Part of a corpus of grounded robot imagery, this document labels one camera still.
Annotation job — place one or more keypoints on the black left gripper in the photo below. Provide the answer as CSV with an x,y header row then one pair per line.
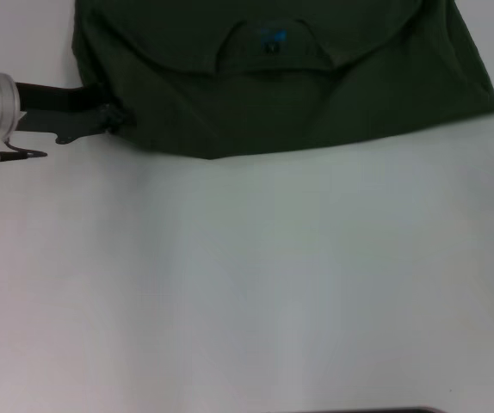
x,y
57,116

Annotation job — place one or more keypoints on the dark green FREE t-shirt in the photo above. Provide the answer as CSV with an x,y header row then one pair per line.
x,y
281,94

